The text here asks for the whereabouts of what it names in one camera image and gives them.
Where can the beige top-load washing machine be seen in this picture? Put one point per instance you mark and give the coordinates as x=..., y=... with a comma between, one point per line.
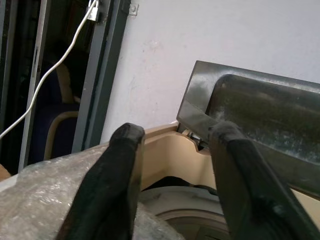
x=175, y=155

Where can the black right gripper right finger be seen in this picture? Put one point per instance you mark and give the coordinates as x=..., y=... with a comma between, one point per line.
x=252, y=190

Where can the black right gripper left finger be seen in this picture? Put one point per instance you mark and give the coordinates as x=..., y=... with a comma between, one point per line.
x=107, y=185

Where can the metal hasp bracket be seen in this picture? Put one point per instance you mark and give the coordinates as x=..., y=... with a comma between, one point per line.
x=133, y=9

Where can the silver padlock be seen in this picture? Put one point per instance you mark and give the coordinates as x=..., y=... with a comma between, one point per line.
x=93, y=13

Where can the clear plastic bubble wrap cover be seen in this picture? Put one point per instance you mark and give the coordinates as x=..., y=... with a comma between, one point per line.
x=42, y=190

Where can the dark glass washer lid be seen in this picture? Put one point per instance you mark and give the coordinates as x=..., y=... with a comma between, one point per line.
x=262, y=110

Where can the grey washer drum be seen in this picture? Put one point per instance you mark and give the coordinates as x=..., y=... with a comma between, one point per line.
x=185, y=212

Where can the blue chair with beige frame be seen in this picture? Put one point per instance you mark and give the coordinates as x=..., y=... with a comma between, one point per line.
x=60, y=117

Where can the grey metal door frame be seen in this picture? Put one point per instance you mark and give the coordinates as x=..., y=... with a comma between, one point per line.
x=102, y=75

